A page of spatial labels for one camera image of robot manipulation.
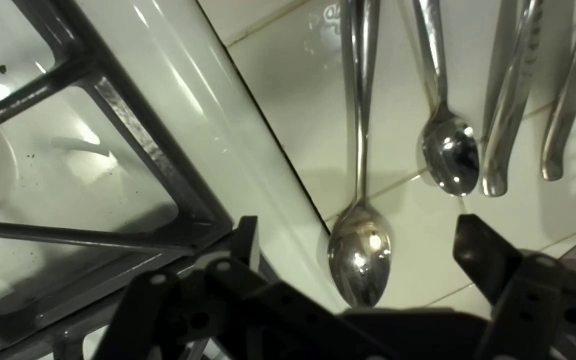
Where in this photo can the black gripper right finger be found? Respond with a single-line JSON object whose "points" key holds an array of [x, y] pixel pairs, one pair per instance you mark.
{"points": [[485, 256]]}

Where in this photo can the small silver spoon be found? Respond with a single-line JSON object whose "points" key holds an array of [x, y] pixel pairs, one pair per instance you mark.
{"points": [[448, 145]]}

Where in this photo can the silver knife handle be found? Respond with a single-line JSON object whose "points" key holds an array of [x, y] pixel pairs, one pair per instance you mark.
{"points": [[558, 126]]}

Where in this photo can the large silver spoon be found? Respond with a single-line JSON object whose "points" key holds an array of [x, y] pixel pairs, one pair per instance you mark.
{"points": [[360, 241]]}

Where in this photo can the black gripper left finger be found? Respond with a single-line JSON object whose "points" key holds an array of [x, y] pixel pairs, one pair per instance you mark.
{"points": [[243, 241]]}

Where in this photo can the white stove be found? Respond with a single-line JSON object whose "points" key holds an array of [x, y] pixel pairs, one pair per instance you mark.
{"points": [[63, 164]]}

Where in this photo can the silver fork handle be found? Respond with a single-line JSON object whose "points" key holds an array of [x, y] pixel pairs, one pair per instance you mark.
{"points": [[508, 85]]}

